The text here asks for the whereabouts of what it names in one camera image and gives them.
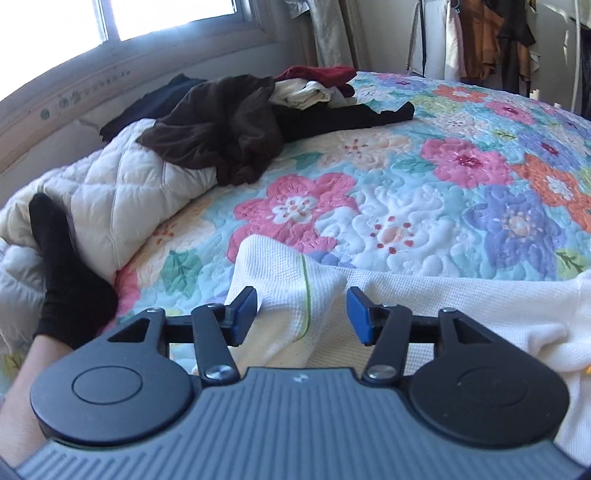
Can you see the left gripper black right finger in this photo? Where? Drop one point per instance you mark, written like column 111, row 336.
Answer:
column 459, row 378

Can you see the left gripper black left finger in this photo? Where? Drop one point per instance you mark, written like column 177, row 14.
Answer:
column 134, row 381

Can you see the black clothes rack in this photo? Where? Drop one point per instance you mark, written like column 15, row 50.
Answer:
column 417, row 56

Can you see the black sock foot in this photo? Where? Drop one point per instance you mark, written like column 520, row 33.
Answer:
column 78, row 303

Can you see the cream quilted blanket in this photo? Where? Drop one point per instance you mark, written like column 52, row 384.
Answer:
column 115, row 198

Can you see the floral quilted bedspread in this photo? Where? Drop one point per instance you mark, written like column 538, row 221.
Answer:
column 479, row 184

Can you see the dark brown garment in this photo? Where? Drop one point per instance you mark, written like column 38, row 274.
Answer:
column 225, row 124

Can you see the black garment on bed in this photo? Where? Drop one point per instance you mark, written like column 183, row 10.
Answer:
column 294, row 124

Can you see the cream folded garment on bed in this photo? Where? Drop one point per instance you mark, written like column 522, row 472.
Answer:
column 299, row 93

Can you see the dark red garment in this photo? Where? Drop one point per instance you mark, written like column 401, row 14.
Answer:
column 338, row 76

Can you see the brown jacket hanging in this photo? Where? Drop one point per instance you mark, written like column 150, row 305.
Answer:
column 480, row 26

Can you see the window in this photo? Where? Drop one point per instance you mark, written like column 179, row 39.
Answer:
column 37, row 36

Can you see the black garment on rack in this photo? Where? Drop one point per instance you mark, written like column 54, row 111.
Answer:
column 514, row 38

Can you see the beige curtain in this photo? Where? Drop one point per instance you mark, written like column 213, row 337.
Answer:
column 331, row 33

